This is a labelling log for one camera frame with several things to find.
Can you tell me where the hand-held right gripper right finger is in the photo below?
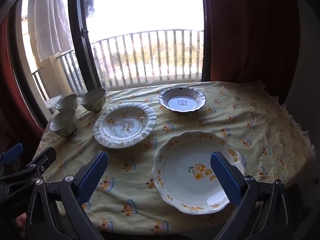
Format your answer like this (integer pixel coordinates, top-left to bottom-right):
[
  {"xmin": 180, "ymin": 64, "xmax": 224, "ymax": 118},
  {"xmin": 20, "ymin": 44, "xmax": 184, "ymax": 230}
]
[{"xmin": 210, "ymin": 151, "xmax": 304, "ymax": 240}]

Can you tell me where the white lace curtain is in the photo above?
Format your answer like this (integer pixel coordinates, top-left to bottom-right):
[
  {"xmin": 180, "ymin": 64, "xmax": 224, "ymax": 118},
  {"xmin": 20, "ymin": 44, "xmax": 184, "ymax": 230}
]
[{"xmin": 26, "ymin": 0, "xmax": 73, "ymax": 62}]

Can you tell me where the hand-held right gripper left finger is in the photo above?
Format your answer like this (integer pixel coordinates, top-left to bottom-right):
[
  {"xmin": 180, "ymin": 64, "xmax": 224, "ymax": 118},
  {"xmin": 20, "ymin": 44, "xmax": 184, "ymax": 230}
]
[{"xmin": 25, "ymin": 151, "xmax": 109, "ymax": 240}]

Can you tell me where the white ribbed-rim plate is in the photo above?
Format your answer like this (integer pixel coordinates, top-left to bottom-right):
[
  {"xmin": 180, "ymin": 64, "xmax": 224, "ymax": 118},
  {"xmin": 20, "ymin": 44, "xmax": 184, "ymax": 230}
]
[{"xmin": 93, "ymin": 102, "xmax": 157, "ymax": 148}]

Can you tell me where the red curtain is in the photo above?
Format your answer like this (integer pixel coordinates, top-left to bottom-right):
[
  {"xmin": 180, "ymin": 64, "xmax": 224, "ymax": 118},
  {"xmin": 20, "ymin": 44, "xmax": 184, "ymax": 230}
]
[
  {"xmin": 0, "ymin": 17, "xmax": 45, "ymax": 135},
  {"xmin": 204, "ymin": 0, "xmax": 300, "ymax": 105}
]

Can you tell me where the balcony railing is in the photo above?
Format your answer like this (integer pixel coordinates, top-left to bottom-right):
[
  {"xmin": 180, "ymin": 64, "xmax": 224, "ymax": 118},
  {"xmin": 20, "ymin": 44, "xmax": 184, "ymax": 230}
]
[{"xmin": 31, "ymin": 29, "xmax": 204, "ymax": 100}]

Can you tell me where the dark window frame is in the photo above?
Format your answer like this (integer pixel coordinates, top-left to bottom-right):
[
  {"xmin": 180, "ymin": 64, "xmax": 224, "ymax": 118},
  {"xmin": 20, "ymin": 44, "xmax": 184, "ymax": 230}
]
[{"xmin": 7, "ymin": 0, "xmax": 214, "ymax": 130}]

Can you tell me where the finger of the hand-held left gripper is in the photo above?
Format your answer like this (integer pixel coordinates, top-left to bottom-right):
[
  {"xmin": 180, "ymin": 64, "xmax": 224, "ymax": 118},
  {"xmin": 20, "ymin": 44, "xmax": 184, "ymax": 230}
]
[
  {"xmin": 0, "ymin": 147, "xmax": 57, "ymax": 181},
  {"xmin": 0, "ymin": 143, "xmax": 24, "ymax": 167}
]

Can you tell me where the white scalloped plate with emblem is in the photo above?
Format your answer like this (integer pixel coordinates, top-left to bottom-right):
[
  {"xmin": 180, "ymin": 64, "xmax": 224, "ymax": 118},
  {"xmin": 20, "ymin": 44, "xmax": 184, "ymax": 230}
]
[{"xmin": 158, "ymin": 87, "xmax": 206, "ymax": 113}]

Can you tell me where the white outdoor unit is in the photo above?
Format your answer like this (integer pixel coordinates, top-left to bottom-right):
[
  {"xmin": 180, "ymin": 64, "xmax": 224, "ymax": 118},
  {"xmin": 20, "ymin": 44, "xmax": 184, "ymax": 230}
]
[{"xmin": 44, "ymin": 95, "xmax": 63, "ymax": 114}]

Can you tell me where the person's left hand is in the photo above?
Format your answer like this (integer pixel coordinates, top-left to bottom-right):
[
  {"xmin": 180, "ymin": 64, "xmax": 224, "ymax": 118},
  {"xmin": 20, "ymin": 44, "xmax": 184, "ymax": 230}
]
[{"xmin": 16, "ymin": 212, "xmax": 27, "ymax": 233}]

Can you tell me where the dark-rimmed floral bowl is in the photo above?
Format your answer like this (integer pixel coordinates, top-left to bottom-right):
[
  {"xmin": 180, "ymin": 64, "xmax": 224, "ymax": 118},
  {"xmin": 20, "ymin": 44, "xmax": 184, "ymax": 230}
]
[
  {"xmin": 55, "ymin": 94, "xmax": 79, "ymax": 112},
  {"xmin": 79, "ymin": 88, "xmax": 107, "ymax": 112},
  {"xmin": 49, "ymin": 108, "xmax": 77, "ymax": 137}
]

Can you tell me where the white yellow-flower scalloped plate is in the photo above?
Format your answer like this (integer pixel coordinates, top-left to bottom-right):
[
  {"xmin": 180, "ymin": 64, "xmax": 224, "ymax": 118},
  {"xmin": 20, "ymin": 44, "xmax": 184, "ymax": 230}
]
[{"xmin": 152, "ymin": 130, "xmax": 245, "ymax": 215}]

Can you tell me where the yellow printed tablecloth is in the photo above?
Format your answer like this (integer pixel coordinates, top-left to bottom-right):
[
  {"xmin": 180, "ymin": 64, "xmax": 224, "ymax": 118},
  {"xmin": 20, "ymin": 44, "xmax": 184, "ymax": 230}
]
[{"xmin": 32, "ymin": 80, "xmax": 317, "ymax": 235}]

